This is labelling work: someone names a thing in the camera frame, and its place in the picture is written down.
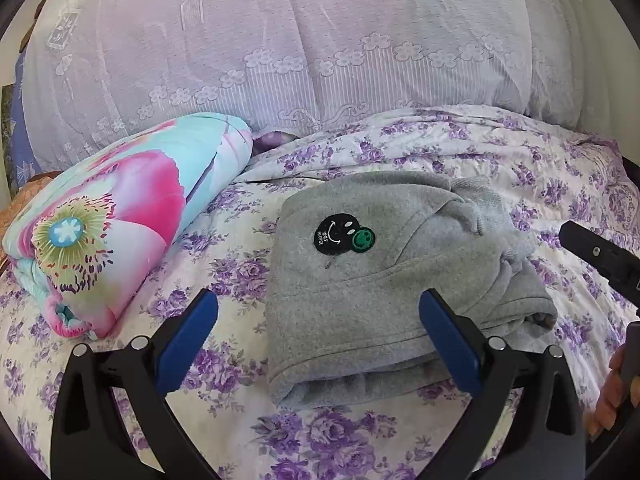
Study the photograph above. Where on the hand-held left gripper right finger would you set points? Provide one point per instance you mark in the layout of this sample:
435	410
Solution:
450	345

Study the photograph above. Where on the person's right hand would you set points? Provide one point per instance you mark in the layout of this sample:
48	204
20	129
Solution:
607	400

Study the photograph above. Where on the large lavender lace pillow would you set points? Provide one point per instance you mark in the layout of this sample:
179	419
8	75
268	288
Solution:
300	35

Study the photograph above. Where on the purple cloth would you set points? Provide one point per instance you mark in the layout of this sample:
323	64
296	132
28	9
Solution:
272	141

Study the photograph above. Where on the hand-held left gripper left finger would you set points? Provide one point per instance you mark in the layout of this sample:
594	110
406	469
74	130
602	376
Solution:
192	330

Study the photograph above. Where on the purple floral bed sheet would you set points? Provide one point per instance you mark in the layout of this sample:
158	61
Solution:
250	440

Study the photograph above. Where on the orange patterned cloth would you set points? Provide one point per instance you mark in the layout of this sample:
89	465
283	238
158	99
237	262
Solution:
15	210

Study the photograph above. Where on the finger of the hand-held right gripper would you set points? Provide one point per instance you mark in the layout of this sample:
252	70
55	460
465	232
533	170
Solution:
590	247

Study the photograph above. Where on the pink turquoise floral quilt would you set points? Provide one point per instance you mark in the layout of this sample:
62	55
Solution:
150	195

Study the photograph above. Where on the grey sweatshirt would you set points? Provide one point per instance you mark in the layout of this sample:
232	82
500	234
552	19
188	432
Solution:
350	300

